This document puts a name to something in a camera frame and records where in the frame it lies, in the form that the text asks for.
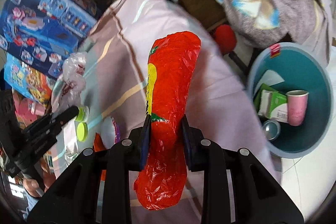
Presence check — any white and purple snack packet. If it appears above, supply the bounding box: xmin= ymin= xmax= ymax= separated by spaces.
xmin=101 ymin=116 xmax=122 ymax=149

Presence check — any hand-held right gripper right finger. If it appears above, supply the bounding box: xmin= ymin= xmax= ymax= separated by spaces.
xmin=181 ymin=114 xmax=305 ymax=224

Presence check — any blue robot toy box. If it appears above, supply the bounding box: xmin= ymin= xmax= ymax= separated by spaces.
xmin=0 ymin=0 xmax=97 ymax=80

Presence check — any green and white packet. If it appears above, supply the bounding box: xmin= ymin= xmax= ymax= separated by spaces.
xmin=253 ymin=84 xmax=288 ymax=123

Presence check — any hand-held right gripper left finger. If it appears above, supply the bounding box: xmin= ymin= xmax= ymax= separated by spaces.
xmin=26 ymin=114 xmax=153 ymax=224

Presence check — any pink paper cup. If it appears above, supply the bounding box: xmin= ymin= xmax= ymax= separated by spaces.
xmin=286 ymin=90 xmax=309 ymax=126

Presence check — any small pink box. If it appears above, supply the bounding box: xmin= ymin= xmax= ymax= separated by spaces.
xmin=13 ymin=93 xmax=50 ymax=119

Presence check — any red plastic bag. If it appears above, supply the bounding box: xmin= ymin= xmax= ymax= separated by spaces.
xmin=133 ymin=31 xmax=201 ymax=211

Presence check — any orange plastic wrapper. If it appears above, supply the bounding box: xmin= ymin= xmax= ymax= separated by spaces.
xmin=93 ymin=133 xmax=108 ymax=180

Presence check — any pink grey checked cloth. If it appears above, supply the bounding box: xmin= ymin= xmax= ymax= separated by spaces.
xmin=51 ymin=0 xmax=280 ymax=214

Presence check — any person's left hand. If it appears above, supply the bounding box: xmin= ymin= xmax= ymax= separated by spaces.
xmin=23 ymin=156 xmax=56 ymax=198

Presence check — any cartoon dog toy box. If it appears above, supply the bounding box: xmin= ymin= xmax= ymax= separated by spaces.
xmin=4 ymin=53 xmax=57 ymax=106

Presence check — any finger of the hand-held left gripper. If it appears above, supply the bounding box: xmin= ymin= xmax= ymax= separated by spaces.
xmin=22 ymin=116 xmax=63 ymax=135
xmin=49 ymin=105 xmax=80 ymax=122

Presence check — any clear crumpled plastic wrapper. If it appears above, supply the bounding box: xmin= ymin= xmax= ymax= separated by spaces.
xmin=51 ymin=52 xmax=87 ymax=109

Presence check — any red soda can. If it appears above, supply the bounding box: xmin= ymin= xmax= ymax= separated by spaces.
xmin=262 ymin=119 xmax=281 ymax=141

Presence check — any lime green jar lid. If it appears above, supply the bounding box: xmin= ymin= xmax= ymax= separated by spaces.
xmin=77 ymin=122 xmax=89 ymax=141

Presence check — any teal plastic bin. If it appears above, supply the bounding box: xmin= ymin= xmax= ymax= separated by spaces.
xmin=245 ymin=42 xmax=332 ymax=159

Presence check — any red round object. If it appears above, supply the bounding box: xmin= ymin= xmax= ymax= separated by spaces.
xmin=213 ymin=25 xmax=237 ymax=54

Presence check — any white paper sheet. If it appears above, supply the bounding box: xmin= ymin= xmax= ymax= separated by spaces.
xmin=253 ymin=69 xmax=285 ymax=101

